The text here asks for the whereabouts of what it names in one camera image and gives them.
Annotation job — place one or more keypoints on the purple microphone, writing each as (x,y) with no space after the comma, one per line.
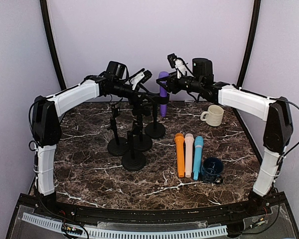
(163,93)

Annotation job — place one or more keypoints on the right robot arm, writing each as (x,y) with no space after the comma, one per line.
(274,111)

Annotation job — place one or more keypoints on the left black frame post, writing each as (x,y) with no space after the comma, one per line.
(51,44)

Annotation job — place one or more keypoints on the black stand of blue microphone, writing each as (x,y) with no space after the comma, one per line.
(117,146)

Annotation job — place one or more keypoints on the black stand of orange microphone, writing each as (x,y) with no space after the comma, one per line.
(142,142)

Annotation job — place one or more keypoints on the black stand of pink microphone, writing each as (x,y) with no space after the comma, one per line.
(133,160)

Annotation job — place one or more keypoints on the dark blue mug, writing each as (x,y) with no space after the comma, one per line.
(211,170)

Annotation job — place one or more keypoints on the black front rail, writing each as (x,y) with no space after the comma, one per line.
(93,216)

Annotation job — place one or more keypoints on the black stand of purple microphone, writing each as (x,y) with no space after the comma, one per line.
(155,129)

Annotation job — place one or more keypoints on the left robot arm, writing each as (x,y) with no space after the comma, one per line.
(48,111)

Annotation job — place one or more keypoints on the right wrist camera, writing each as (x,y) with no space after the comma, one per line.
(178,64)

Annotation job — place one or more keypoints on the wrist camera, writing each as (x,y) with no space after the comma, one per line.
(178,64)
(139,77)

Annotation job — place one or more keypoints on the white ribbed mug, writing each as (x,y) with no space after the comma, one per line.
(213,116)

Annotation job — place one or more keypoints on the blue microphone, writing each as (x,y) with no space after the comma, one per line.
(198,148)

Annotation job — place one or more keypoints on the white slotted cable duct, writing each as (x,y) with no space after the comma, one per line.
(126,231)

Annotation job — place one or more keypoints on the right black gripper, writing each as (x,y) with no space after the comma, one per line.
(171,82)

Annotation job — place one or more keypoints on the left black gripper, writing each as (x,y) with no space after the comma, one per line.
(137,103)

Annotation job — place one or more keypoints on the pink microphone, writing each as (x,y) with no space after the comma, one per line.
(189,140)

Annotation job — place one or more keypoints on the right black frame post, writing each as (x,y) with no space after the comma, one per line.
(250,42)

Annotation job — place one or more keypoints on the black frame post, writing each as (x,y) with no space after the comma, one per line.
(51,44)
(250,42)

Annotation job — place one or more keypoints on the orange microphone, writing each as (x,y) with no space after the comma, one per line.
(179,142)

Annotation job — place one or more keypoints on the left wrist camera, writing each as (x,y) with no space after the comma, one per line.
(139,77)

